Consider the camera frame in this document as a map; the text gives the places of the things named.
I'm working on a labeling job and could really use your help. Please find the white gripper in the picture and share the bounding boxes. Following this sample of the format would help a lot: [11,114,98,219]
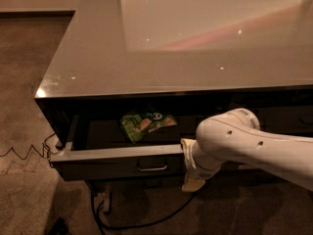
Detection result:
[181,138,225,193]

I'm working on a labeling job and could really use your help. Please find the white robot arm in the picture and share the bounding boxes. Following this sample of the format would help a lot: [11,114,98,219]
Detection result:
[181,109,313,192]

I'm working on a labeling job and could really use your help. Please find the grey drawer cabinet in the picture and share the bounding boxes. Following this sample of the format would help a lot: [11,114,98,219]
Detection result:
[35,0,313,190]

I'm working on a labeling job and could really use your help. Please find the green snack bag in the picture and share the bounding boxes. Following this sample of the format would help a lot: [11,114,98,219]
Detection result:
[120,111,177,143]

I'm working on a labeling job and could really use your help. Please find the black plug on floor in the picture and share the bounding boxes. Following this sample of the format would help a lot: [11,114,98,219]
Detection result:
[48,217,69,235]

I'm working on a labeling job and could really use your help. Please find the thick black floor cable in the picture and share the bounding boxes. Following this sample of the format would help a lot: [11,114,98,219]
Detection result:
[87,179,199,235]

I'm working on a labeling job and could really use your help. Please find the thin black zigzag cable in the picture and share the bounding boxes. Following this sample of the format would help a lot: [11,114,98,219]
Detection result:
[0,132,67,168]

